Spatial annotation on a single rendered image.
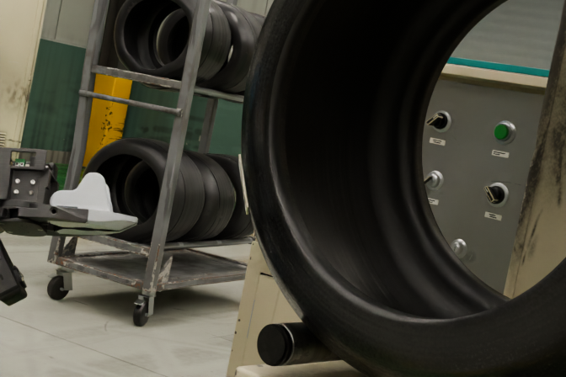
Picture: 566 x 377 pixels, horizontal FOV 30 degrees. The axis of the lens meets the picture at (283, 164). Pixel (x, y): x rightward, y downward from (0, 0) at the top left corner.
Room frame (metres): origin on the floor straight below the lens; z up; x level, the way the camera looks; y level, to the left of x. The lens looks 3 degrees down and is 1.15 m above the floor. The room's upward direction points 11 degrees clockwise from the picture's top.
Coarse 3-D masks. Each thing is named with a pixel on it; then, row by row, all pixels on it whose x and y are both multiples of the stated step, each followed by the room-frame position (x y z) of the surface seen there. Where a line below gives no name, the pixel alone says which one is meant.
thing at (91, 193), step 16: (96, 176) 1.13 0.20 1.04; (64, 192) 1.13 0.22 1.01; (80, 192) 1.13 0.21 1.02; (96, 192) 1.13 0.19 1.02; (80, 208) 1.12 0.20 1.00; (96, 208) 1.12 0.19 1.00; (64, 224) 1.12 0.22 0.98; (80, 224) 1.11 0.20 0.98; (96, 224) 1.11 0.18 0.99; (112, 224) 1.12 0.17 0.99; (128, 224) 1.13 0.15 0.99
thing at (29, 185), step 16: (0, 160) 1.12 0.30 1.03; (16, 160) 1.14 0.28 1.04; (32, 160) 1.13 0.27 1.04; (0, 176) 1.12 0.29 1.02; (16, 176) 1.13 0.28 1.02; (32, 176) 1.13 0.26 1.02; (48, 176) 1.13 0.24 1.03; (0, 192) 1.11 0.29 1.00; (16, 192) 1.12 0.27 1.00; (32, 192) 1.12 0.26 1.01; (48, 192) 1.16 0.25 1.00; (0, 208) 1.10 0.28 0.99; (16, 208) 1.10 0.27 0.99; (0, 224) 1.12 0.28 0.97; (16, 224) 1.11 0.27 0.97; (32, 224) 1.11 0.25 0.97; (48, 224) 1.12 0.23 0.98
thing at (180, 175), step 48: (96, 0) 5.16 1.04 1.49; (144, 0) 5.35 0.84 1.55; (192, 0) 5.06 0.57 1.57; (96, 48) 5.16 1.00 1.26; (144, 48) 5.47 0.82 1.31; (192, 48) 4.91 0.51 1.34; (240, 48) 5.40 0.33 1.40; (96, 96) 5.09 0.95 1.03; (192, 96) 4.93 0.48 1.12; (240, 96) 5.66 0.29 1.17; (144, 144) 5.11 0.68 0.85; (144, 192) 5.79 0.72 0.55; (192, 192) 5.08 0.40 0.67; (240, 192) 5.75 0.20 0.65; (96, 240) 5.05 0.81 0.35; (144, 240) 5.07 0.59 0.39; (192, 240) 5.49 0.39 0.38; (240, 240) 5.95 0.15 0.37; (48, 288) 5.15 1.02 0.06; (144, 288) 4.91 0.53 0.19
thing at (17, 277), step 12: (0, 240) 1.14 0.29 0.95; (0, 252) 1.10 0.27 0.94; (0, 264) 1.10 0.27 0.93; (12, 264) 1.13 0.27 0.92; (0, 276) 1.10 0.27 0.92; (12, 276) 1.10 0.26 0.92; (0, 288) 1.09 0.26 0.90; (12, 288) 1.09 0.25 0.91; (24, 288) 1.12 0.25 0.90; (12, 300) 1.10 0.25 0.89
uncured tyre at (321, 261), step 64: (320, 0) 1.12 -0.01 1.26; (384, 0) 1.30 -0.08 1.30; (448, 0) 1.31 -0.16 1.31; (256, 64) 1.15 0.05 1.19; (320, 64) 1.27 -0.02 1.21; (384, 64) 1.34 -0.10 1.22; (256, 128) 1.13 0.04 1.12; (320, 128) 1.29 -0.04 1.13; (384, 128) 1.34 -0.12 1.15; (256, 192) 1.12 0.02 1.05; (320, 192) 1.27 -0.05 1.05; (384, 192) 1.33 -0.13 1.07; (320, 256) 1.07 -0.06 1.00; (384, 256) 1.30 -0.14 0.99; (448, 256) 1.28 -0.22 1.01; (320, 320) 1.05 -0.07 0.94; (384, 320) 1.00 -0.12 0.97; (448, 320) 0.95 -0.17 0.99; (512, 320) 0.91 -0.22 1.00
